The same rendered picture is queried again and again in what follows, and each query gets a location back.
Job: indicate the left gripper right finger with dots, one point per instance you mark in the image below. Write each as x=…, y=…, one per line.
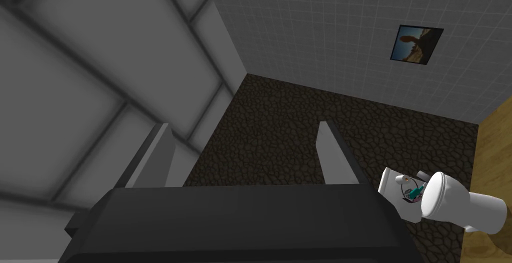
x=336, y=161

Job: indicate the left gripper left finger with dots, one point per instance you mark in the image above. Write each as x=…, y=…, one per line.
x=152, y=163

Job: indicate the white toilet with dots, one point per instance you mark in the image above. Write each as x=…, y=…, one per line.
x=444, y=201

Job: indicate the framed landscape picture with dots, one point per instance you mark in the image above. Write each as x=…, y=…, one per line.
x=416, y=44

